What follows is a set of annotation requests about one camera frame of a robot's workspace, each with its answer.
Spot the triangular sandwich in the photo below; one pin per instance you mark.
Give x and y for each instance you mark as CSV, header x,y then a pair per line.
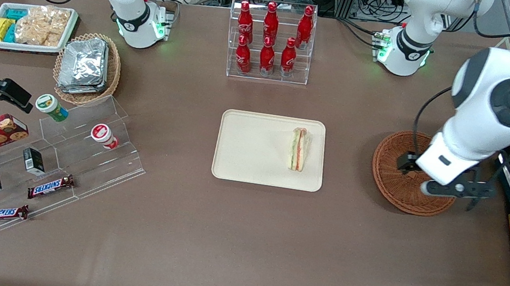
x,y
299,150

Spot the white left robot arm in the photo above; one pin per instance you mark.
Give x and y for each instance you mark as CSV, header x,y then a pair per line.
x,y
482,125

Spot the brown round wicker basket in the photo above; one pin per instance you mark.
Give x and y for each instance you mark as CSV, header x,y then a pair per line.
x,y
389,182

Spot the oval wicker basket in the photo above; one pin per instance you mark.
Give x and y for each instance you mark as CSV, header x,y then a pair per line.
x,y
112,78

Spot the cream plastic tray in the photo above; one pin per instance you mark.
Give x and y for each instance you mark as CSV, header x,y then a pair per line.
x,y
254,150

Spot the green lidded cup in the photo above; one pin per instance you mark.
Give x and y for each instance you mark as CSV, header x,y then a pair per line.
x,y
49,105

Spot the yellow snack pack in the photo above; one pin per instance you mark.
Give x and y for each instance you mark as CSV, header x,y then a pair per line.
x,y
0,29

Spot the teal snack pack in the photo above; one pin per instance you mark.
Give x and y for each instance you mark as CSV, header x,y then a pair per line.
x,y
17,14
11,34

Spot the clear bag of crackers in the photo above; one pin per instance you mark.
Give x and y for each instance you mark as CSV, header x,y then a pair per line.
x,y
42,26

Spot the stack of foil containers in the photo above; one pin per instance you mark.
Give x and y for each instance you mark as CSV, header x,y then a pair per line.
x,y
83,66

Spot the red lidded cup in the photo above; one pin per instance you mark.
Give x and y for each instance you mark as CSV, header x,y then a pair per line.
x,y
102,134

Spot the brown snickers bar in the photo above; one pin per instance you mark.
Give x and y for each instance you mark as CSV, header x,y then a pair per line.
x,y
3,213
50,186

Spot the clear acrylic step display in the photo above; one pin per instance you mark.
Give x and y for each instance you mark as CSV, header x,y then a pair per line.
x,y
97,165

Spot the clear acrylic bottle rack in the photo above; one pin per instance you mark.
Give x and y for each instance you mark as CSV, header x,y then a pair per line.
x,y
274,80

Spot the red cola bottle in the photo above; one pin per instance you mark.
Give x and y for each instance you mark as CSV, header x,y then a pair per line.
x,y
244,21
271,21
267,57
242,56
305,26
288,58

